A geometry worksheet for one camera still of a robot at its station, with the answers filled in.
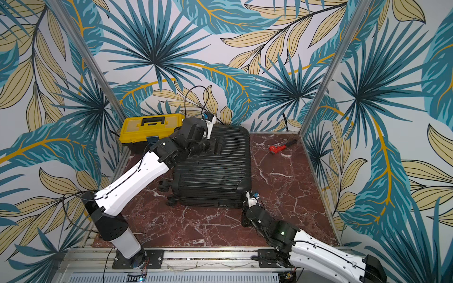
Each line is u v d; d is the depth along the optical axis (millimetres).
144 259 660
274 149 1101
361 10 689
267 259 732
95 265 743
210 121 608
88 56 818
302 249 512
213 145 619
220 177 762
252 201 703
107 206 415
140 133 996
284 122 1182
